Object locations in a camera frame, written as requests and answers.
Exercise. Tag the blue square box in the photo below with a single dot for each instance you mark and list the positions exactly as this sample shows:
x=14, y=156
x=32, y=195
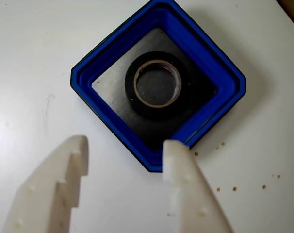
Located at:
x=190, y=48

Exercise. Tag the black tape roll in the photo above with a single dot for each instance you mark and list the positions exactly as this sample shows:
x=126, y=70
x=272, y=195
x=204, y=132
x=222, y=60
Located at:
x=131, y=82

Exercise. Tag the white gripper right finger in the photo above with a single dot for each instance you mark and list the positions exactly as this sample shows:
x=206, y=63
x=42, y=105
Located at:
x=193, y=189

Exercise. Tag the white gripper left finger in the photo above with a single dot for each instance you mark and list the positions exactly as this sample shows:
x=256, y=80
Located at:
x=40, y=194

